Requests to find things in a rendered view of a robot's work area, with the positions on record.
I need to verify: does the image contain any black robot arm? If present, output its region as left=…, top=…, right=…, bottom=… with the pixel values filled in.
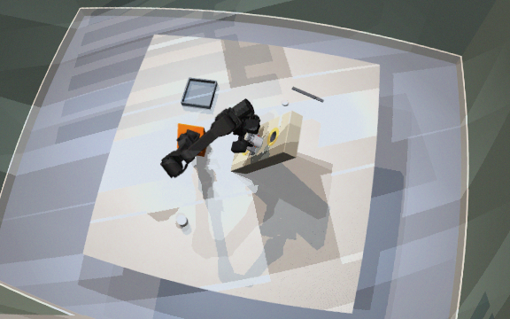
left=160, top=99, right=261, bottom=178

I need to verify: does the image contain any dark grey rectangular panel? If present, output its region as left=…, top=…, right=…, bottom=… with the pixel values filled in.
left=230, top=111, right=303, bottom=174

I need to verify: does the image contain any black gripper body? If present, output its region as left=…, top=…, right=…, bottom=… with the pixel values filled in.
left=231, top=112, right=255, bottom=153

